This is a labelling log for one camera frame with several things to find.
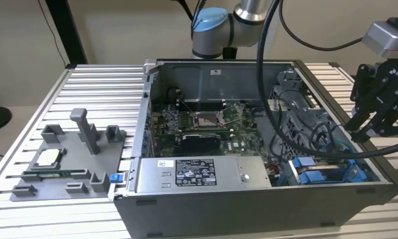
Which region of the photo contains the green motherboard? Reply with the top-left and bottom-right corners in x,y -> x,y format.
148,102 -> 268,159

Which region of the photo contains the thin black camera cable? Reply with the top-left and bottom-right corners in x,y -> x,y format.
278,0 -> 366,50

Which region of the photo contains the CPU socket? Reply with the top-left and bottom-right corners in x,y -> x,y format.
192,111 -> 226,129

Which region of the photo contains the black upright post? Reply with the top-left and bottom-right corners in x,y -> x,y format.
45,0 -> 89,65

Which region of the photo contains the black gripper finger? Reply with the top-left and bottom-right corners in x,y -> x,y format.
350,95 -> 398,143
344,63 -> 379,132

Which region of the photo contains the silver power supply unit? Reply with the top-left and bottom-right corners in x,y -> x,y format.
131,156 -> 272,194

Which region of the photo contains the red black wire bundle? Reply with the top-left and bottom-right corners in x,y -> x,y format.
263,159 -> 286,180

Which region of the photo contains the thin dark wall cable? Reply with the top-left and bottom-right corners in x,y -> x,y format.
37,0 -> 66,65

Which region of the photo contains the grey parts rack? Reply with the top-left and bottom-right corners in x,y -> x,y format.
9,108 -> 129,202

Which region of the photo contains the perforated metal drive cage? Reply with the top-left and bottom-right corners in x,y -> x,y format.
254,69 -> 351,160

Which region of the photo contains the dark grey PC case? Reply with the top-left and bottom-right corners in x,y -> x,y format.
114,58 -> 398,239

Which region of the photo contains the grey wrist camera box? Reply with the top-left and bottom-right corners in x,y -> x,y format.
360,21 -> 398,59

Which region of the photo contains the metal socket cover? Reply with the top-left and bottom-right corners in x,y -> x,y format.
219,106 -> 243,125

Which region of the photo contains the black cable behind arm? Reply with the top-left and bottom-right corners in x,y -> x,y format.
180,0 -> 206,24

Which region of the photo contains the green RAM stick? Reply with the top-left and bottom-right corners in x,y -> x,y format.
22,170 -> 89,178

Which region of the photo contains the silver CPU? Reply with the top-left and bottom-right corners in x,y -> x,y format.
34,150 -> 62,167

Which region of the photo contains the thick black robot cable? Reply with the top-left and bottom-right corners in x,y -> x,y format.
255,0 -> 398,160

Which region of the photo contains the black disk wire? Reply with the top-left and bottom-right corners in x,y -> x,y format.
307,119 -> 339,154

